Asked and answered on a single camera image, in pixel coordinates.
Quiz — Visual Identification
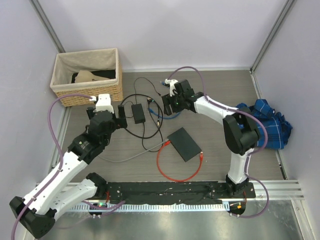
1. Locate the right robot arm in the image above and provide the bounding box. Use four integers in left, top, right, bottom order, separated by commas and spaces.
161, 79, 261, 198

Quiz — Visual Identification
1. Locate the black network switch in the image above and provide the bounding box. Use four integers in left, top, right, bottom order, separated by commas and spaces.
167, 127, 202, 162

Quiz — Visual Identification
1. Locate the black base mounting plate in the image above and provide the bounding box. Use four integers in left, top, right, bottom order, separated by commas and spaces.
89, 181, 256, 205

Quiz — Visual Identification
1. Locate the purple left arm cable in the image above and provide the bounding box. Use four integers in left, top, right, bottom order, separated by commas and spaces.
11, 93, 101, 240

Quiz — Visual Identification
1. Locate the blue plaid cloth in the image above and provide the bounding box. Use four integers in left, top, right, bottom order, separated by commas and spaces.
236, 99, 293, 150

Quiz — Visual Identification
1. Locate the beige item in basket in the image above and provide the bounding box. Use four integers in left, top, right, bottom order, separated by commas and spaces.
71, 70, 118, 83

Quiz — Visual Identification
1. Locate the wicker basket with liner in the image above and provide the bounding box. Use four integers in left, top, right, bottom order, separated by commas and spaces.
50, 48, 124, 102

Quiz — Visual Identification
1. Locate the grey ethernet cable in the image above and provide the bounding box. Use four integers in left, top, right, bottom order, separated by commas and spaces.
97, 141, 168, 163

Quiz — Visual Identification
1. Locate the blue ethernet cable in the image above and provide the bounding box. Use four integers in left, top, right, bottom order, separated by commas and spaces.
148, 81, 182, 120

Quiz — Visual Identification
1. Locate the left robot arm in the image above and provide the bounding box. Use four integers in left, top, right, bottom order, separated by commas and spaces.
9, 105, 128, 239

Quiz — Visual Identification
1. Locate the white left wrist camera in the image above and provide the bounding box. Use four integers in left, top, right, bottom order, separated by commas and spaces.
95, 93, 114, 114

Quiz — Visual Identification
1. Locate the red ethernet cable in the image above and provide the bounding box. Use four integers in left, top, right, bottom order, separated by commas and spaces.
156, 141, 204, 182

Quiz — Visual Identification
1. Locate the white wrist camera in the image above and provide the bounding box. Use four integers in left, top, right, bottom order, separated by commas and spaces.
164, 79, 178, 97
95, 93, 114, 114

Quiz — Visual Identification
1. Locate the slotted cable duct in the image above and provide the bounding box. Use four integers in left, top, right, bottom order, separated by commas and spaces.
67, 201, 230, 213

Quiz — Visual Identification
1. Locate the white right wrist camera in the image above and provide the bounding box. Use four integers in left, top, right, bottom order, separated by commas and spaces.
164, 79, 178, 97

